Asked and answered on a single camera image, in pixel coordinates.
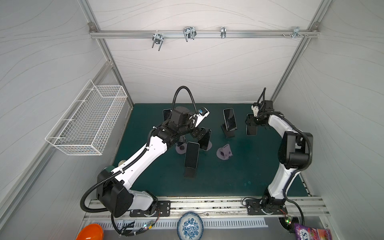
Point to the purple round stand middle left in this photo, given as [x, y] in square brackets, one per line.
[181, 150]

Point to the black stand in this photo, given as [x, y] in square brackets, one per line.
[190, 173]
[228, 134]

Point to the white slotted cable duct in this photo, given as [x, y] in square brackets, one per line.
[171, 224]

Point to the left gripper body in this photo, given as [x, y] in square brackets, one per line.
[194, 133]

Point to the metal clamp right of centre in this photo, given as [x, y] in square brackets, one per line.
[223, 32]

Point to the blue white ceramic bowl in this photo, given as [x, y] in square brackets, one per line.
[190, 227]

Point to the white phone back right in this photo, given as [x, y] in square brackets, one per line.
[230, 119]

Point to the orange plastic bowl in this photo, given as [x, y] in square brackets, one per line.
[91, 232]

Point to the black stand front centre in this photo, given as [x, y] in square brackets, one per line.
[190, 173]

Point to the black stand back right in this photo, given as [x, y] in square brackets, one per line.
[228, 134]

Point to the purple round stand centre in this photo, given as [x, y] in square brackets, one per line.
[206, 147]

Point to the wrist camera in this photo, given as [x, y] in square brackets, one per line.
[255, 108]
[201, 115]

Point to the green cap clear jar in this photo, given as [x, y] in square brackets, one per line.
[109, 168]

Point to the white wire basket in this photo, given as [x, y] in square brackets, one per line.
[85, 127]

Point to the green table mat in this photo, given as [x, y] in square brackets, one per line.
[247, 173]

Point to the metal u-bolt clamp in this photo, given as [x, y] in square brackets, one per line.
[189, 33]
[158, 39]

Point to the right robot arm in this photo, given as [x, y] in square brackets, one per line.
[295, 153]

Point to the metal bracket far right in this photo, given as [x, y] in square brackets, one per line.
[296, 33]

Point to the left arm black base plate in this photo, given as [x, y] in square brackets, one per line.
[157, 208]

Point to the purple round stand front right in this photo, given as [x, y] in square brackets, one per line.
[224, 153]

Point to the metal u-bolt clamp left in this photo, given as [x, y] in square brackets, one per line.
[158, 39]

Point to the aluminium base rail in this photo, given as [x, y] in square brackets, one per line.
[224, 207]

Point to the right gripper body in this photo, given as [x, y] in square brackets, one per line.
[252, 120]

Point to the teal phone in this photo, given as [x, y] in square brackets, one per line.
[252, 130]
[192, 155]
[204, 142]

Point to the metal u-bolt clamp centre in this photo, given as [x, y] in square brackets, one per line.
[189, 33]

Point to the purple phone back left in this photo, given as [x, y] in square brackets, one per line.
[167, 114]

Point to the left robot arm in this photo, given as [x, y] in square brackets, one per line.
[113, 191]

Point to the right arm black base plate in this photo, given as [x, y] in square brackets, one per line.
[254, 207]

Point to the purple round stand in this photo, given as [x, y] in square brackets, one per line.
[181, 150]
[224, 153]
[206, 147]

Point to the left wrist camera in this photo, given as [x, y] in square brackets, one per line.
[201, 115]

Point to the purple snack bag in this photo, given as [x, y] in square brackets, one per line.
[307, 233]

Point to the white bottle beige cap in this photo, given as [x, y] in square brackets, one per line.
[121, 162]

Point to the aluminium cross bar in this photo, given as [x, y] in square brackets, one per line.
[201, 34]

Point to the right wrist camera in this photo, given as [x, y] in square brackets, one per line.
[255, 108]

